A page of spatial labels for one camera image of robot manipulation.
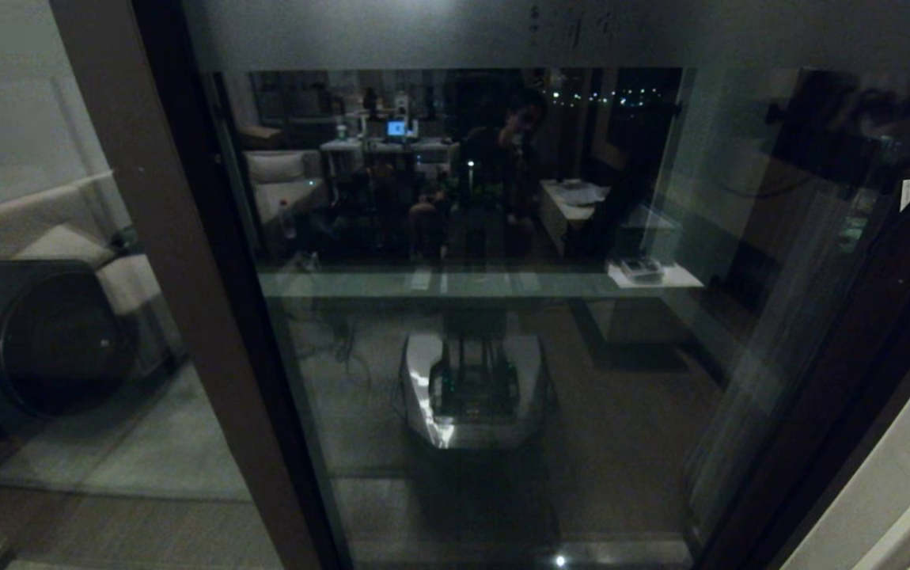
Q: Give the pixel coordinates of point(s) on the sliding glass door brown frame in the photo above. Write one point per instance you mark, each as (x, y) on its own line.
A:
(827, 356)

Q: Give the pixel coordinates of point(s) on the long brown stone sill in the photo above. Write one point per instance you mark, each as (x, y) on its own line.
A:
(502, 269)

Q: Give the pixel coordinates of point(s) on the grey rug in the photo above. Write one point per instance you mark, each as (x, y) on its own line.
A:
(123, 443)

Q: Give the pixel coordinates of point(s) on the fixed glass panel brown frame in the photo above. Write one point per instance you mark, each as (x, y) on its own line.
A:
(221, 356)

